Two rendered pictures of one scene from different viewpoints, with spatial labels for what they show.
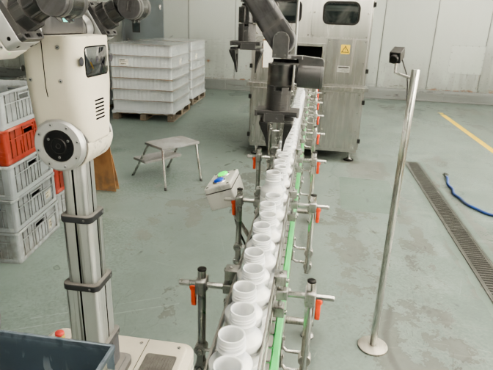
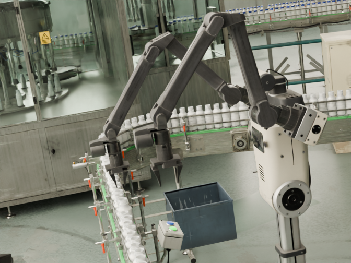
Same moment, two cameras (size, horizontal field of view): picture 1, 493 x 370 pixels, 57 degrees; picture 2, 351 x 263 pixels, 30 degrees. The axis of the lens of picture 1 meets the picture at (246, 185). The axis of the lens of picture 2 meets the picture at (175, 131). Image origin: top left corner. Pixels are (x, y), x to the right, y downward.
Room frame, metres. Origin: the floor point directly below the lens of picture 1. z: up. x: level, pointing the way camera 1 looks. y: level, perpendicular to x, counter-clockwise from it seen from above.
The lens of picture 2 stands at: (3.71, -0.57, 2.16)
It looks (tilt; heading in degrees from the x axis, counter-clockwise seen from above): 15 degrees down; 163
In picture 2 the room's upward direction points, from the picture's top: 8 degrees counter-clockwise
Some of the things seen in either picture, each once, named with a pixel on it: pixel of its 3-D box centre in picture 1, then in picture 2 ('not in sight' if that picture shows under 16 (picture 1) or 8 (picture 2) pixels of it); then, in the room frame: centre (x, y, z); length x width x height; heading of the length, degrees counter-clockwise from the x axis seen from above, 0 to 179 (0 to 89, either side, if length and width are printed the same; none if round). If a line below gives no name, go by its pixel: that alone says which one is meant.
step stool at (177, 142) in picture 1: (166, 158); not in sight; (4.46, 0.83, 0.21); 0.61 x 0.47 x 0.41; 46
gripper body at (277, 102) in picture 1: (278, 100); (116, 160); (1.07, -0.07, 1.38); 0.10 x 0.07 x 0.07; 83
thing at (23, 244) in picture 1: (13, 227); not in sight; (2.93, 1.64, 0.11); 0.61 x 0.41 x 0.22; 178
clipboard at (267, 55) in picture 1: (272, 53); not in sight; (5.44, -0.24, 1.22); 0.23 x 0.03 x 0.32; 82
